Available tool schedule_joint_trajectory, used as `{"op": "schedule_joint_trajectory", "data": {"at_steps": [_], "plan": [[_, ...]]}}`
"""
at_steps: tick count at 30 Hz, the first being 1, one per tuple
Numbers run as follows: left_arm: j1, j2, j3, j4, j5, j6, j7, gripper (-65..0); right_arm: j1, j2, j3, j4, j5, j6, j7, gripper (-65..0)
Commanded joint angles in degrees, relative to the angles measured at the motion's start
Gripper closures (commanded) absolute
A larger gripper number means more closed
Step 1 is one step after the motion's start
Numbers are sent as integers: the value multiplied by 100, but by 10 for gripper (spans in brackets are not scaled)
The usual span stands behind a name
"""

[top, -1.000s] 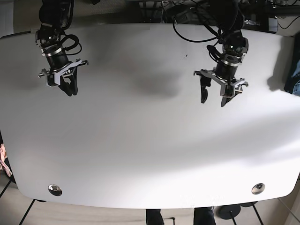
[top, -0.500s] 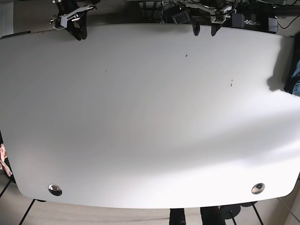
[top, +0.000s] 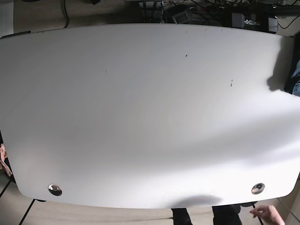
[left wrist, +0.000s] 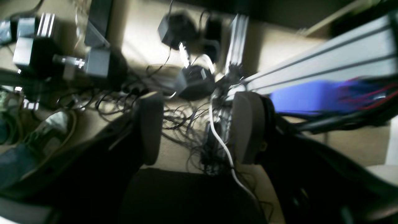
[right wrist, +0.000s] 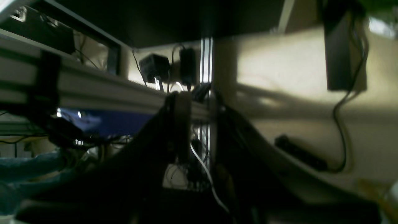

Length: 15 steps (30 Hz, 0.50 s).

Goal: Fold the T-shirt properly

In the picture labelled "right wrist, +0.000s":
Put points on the aluminium frame rail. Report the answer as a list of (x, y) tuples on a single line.
[(30, 69)]

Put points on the blue panel under rail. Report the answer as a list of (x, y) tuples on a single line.
[(104, 123)]

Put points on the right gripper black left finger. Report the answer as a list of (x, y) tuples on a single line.
[(115, 190)]

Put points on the black power strip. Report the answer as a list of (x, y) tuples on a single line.
[(284, 143)]

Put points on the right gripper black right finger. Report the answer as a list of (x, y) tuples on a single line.
[(266, 188)]

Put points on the black power adapter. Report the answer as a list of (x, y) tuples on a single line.
[(154, 66)]

